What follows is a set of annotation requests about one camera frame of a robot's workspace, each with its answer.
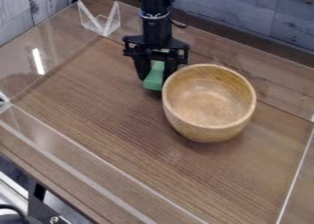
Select wooden bowl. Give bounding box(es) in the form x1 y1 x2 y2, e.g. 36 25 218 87
161 63 256 143

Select black table leg bracket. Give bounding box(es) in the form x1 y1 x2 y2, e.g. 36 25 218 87
27 181 71 224

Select clear acrylic corner bracket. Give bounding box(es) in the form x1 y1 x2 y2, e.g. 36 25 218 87
77 1 120 37

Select green rectangular stick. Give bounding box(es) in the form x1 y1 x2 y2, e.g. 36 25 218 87
143 59 166 91

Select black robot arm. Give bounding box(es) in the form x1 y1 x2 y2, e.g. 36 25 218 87
123 0 190 82

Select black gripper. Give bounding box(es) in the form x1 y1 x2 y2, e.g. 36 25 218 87
123 35 190 81

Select black cable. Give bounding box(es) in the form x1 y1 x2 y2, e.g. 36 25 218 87
0 204 29 224

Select clear acrylic front wall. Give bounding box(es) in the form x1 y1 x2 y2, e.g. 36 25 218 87
0 104 208 224

